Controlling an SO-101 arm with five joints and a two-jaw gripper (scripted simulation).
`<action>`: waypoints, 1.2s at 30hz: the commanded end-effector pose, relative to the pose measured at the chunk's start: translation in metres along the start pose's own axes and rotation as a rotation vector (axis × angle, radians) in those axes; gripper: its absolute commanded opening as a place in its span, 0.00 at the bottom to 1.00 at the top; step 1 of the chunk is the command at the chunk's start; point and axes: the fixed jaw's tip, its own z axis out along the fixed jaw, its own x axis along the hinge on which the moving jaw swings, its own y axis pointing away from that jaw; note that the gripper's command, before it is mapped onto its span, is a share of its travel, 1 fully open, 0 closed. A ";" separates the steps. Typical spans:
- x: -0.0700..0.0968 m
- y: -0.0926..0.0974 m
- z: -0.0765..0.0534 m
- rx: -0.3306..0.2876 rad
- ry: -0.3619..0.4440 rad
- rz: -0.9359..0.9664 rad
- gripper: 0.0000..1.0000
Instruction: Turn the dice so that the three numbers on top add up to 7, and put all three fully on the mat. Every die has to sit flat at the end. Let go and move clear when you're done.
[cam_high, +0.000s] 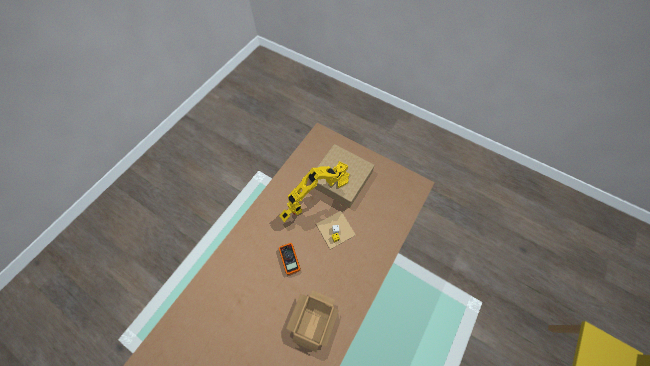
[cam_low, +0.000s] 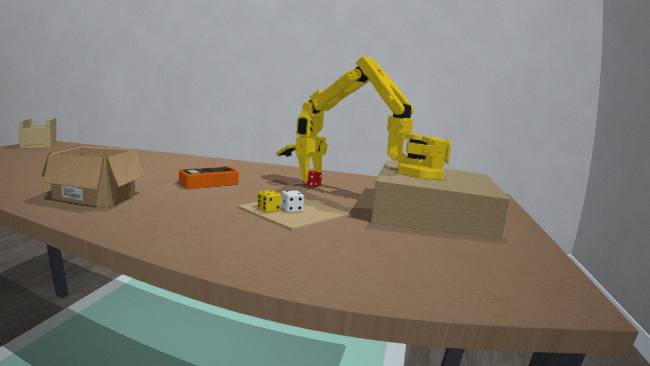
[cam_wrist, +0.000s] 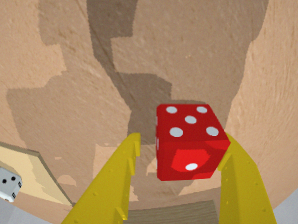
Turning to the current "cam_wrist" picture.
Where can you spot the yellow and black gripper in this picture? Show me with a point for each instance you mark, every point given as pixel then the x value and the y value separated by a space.
pixel 244 199

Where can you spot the red die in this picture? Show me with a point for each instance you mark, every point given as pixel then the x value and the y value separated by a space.
pixel 190 142

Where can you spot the white die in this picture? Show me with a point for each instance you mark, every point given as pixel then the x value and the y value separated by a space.
pixel 10 184

